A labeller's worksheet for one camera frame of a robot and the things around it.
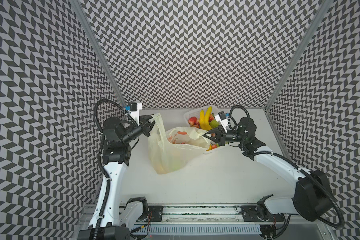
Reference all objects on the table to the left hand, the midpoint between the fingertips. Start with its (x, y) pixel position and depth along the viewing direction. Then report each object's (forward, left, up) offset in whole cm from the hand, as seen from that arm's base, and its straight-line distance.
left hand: (158, 116), depth 65 cm
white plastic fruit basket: (+24, -18, -25) cm, 39 cm away
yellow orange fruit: (-2, -25, -25) cm, 36 cm away
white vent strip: (-38, -31, -37) cm, 62 cm away
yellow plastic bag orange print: (-8, -4, -17) cm, 19 cm away
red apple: (+23, -17, -32) cm, 43 cm away
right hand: (-5, -20, -11) cm, 23 cm away
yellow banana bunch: (+22, -24, -30) cm, 45 cm away
